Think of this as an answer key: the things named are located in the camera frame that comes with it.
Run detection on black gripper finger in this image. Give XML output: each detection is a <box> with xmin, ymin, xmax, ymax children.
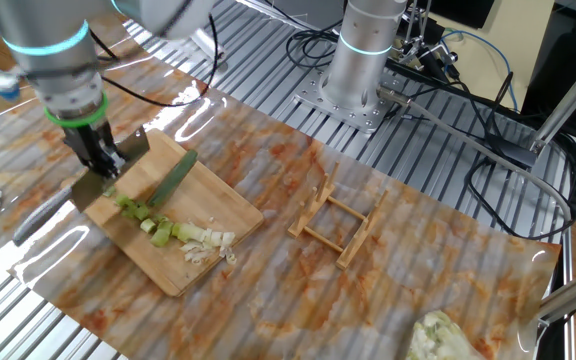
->
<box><xmin>94</xmin><ymin>145</ymin><xmax>129</xmax><ymax>179</ymax></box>
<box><xmin>75</xmin><ymin>158</ymin><xmax>101</xmax><ymax>178</ymax></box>

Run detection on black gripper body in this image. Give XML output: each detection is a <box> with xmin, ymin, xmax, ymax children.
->
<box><xmin>62</xmin><ymin>123</ymin><xmax>116</xmax><ymax>165</ymax></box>

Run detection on steel cleaver knife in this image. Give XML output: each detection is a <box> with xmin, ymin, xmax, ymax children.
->
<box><xmin>11</xmin><ymin>124</ymin><xmax>151</xmax><ymax>247</ymax></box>

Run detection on plastic bag of chopped scallions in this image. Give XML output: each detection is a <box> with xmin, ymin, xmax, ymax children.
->
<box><xmin>405</xmin><ymin>309</ymin><xmax>489</xmax><ymax>360</ymax></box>

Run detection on long green scallion leaf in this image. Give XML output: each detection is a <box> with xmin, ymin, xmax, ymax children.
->
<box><xmin>146</xmin><ymin>148</ymin><xmax>200</xmax><ymax>209</ymax></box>

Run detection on wooden cutting board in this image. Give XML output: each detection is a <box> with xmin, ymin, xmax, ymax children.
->
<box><xmin>82</xmin><ymin>128</ymin><xmax>266</xmax><ymax>298</ymax></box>

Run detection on chopped scallion pieces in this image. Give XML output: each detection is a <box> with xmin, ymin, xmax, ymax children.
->
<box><xmin>114</xmin><ymin>193</ymin><xmax>239</xmax><ymax>266</ymax></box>

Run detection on wooden peg rack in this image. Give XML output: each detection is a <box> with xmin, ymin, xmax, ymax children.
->
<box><xmin>286</xmin><ymin>160</ymin><xmax>390</xmax><ymax>272</ymax></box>

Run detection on marble pattern plastic mat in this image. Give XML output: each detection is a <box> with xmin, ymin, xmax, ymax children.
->
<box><xmin>0</xmin><ymin>4</ymin><xmax>562</xmax><ymax>360</ymax></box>

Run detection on silver robot mounting plate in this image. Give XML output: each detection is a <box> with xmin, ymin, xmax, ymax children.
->
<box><xmin>292</xmin><ymin>69</ymin><xmax>399</xmax><ymax>135</ymax></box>

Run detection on metal clamp stand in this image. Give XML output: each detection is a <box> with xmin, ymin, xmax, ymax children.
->
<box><xmin>396</xmin><ymin>0</ymin><xmax>462</xmax><ymax>76</ymax></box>

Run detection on green adapter ring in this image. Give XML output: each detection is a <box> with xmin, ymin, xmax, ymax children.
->
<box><xmin>43</xmin><ymin>92</ymin><xmax>110</xmax><ymax>129</ymax></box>

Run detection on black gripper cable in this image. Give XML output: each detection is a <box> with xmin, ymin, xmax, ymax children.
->
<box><xmin>87</xmin><ymin>12</ymin><xmax>219</xmax><ymax>109</ymax></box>

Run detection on black coiled cable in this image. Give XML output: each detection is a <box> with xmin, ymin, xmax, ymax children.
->
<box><xmin>283</xmin><ymin>14</ymin><xmax>344</xmax><ymax>70</ymax></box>

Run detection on grey hose cable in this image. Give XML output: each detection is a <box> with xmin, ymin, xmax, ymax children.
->
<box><xmin>376</xmin><ymin>85</ymin><xmax>574</xmax><ymax>224</ymax></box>

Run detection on black floor cables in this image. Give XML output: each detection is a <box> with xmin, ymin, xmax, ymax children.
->
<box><xmin>387</xmin><ymin>54</ymin><xmax>576</xmax><ymax>241</ymax></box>

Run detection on blue cable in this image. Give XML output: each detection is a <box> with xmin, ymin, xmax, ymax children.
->
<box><xmin>440</xmin><ymin>28</ymin><xmax>519</xmax><ymax>114</ymax></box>

